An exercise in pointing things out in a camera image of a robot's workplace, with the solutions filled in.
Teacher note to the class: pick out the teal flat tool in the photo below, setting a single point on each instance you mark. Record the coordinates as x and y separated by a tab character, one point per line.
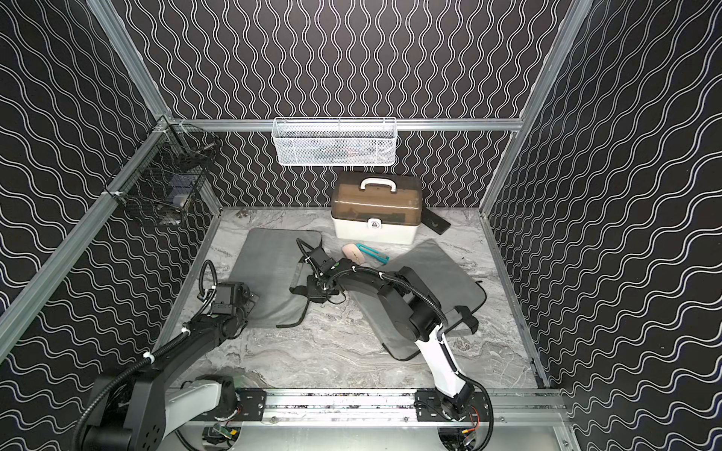
373	253

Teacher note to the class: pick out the brown lid storage box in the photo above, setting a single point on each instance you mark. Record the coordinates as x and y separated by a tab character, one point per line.
377	208

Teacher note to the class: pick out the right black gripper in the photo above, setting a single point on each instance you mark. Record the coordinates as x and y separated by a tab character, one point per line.
310	290

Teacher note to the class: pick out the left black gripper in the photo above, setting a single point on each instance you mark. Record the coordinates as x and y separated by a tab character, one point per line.
243	304

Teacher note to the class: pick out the white mesh wall basket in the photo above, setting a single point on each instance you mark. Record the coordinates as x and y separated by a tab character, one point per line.
351	141

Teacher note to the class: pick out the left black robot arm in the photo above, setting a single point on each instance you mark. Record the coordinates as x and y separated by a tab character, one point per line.
152	383

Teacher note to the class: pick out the black flat pouch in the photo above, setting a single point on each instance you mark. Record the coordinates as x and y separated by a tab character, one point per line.
434	222

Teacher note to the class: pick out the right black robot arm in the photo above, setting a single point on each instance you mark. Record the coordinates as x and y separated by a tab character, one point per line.
413	311

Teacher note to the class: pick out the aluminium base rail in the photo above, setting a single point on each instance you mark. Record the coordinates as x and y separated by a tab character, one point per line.
388	408

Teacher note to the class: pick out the black wire wall basket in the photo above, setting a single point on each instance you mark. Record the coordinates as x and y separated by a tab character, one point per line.
161	192

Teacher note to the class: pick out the pink computer mouse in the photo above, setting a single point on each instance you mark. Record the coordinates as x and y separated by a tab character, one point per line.
353	253

